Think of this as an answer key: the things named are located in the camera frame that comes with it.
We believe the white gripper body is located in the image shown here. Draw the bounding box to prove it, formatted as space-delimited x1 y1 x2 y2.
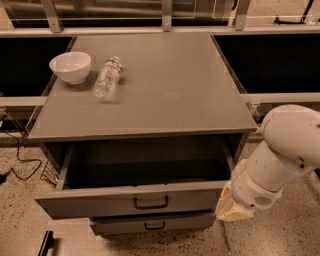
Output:
231 160 282 210

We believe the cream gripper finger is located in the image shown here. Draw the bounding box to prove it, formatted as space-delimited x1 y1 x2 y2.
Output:
215 181 255 222

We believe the grey top drawer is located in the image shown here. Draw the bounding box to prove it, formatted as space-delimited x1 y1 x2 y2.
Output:
35 136 233 219

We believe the grey drawer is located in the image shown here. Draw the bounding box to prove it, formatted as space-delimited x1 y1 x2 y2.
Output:
35 136 233 219
90 211 215 236

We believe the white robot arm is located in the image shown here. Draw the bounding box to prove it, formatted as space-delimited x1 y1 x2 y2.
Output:
215 105 320 222

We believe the grey bottom drawer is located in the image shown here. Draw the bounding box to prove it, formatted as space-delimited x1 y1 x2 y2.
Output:
90 211 215 236

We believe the grey drawer cabinet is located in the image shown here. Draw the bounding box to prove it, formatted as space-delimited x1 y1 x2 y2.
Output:
26 31 258 236

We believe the clear plastic water bottle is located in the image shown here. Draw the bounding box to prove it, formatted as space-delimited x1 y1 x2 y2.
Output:
93 56 122 103

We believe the black bar on floor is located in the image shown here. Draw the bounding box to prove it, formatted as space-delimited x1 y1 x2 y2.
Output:
38 231 54 256

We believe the white ceramic bowl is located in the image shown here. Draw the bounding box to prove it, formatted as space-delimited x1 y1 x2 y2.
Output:
49 52 91 84

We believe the black wire basket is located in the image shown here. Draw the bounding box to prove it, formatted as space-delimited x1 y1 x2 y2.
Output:
40 161 59 186

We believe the black power cable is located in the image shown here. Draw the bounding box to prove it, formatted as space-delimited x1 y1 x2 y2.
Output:
0 128 44 184

